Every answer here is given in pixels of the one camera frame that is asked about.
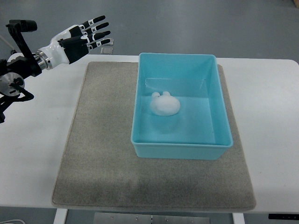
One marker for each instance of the white table leg right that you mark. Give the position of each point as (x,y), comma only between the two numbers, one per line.
(238,218)

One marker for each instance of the lower floor socket plate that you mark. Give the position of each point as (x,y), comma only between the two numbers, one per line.
(106,51)

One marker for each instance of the white table leg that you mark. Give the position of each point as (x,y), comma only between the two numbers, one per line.
(238,218)
(60,216)

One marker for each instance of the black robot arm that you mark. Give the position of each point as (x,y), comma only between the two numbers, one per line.
(13,73)

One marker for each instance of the blue plastic box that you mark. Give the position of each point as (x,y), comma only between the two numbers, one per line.
(201,129)

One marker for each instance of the white table leg left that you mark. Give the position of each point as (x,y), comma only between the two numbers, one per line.
(60,216)

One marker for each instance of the grey felt mat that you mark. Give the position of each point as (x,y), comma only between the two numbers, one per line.
(100,169)

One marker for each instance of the black table control panel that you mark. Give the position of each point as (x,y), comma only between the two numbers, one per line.
(279,216)

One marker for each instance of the metal plate under table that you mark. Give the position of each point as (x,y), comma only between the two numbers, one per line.
(118,218)

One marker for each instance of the white bunny toy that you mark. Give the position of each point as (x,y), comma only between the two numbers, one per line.
(165,104)

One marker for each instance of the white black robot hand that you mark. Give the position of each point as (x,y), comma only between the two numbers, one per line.
(73,43)

